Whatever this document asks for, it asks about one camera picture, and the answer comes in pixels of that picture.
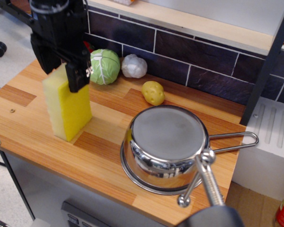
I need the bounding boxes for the black shelf post right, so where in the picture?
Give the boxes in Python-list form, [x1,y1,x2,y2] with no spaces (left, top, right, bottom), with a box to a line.
[240,17,284,126]

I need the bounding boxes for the red toy pepper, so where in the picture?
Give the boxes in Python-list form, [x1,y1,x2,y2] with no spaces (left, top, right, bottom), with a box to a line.
[84,41,95,53]

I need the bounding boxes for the black stand base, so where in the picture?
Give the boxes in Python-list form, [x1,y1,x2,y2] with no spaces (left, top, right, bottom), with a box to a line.
[0,0,34,26]

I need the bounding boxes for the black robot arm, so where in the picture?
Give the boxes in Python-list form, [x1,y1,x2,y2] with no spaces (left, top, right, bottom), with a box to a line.
[29,0,91,93]

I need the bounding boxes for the white toy sink drainer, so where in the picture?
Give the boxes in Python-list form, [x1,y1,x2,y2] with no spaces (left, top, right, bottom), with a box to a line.
[232,97,284,201]

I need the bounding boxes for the yellow toy potato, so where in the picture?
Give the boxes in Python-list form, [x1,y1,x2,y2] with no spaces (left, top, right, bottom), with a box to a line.
[142,81,165,105]

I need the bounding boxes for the metal clamp screw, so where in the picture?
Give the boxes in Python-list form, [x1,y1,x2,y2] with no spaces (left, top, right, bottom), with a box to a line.
[177,149,225,208]

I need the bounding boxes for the green toy cabbage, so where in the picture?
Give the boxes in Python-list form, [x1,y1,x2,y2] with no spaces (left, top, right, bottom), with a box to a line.
[90,49,121,85]

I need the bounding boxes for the grey oven control panel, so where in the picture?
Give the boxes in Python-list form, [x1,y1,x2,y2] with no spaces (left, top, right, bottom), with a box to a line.
[61,201,108,227]

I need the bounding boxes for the yellow sponge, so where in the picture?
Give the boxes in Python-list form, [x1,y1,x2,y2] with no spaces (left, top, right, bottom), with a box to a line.
[42,63,92,141]

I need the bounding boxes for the light wooden shelf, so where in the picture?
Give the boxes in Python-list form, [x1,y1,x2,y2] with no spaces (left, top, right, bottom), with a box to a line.
[88,0,274,56]

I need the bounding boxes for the black clamp body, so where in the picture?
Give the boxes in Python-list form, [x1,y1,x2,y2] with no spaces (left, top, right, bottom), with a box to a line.
[177,206,244,227]

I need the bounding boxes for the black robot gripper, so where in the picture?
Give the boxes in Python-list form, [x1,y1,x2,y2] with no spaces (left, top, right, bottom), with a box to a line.
[30,7,91,93]

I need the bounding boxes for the white toy garlic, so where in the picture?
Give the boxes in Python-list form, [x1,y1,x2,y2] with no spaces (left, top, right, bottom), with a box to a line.
[121,54,148,79]

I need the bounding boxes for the stainless steel pot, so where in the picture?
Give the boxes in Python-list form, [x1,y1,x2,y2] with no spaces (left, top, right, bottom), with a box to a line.
[120,105,259,195]

